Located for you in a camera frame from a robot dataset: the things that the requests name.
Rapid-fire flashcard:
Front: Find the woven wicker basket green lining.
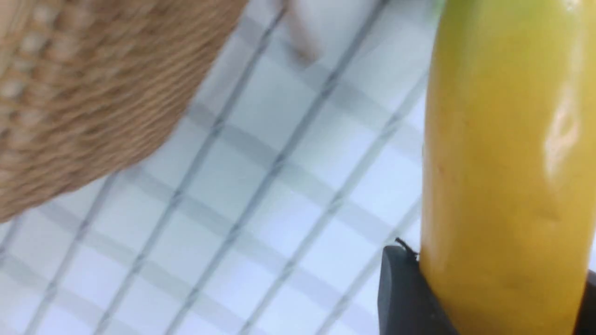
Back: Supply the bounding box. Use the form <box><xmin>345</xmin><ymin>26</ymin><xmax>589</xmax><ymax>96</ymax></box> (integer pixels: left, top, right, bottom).
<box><xmin>0</xmin><ymin>0</ymin><xmax>247</xmax><ymax>222</ymax></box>

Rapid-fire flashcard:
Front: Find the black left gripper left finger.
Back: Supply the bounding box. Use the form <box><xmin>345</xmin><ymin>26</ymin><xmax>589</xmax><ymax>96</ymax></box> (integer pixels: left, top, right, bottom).
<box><xmin>378</xmin><ymin>238</ymin><xmax>458</xmax><ymax>335</ymax></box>

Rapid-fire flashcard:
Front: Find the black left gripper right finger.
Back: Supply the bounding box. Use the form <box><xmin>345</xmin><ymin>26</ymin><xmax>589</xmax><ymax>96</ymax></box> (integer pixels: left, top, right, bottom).
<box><xmin>575</xmin><ymin>271</ymin><xmax>596</xmax><ymax>335</ymax></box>

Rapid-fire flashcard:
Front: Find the white checkered tablecloth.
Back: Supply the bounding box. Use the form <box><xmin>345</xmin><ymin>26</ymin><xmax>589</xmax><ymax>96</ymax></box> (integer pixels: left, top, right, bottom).
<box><xmin>1</xmin><ymin>0</ymin><xmax>447</xmax><ymax>335</ymax></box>

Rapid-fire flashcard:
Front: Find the yellow plastic banana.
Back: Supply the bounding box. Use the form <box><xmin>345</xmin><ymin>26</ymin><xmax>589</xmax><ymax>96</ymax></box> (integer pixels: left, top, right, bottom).
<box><xmin>420</xmin><ymin>0</ymin><xmax>596</xmax><ymax>335</ymax></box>

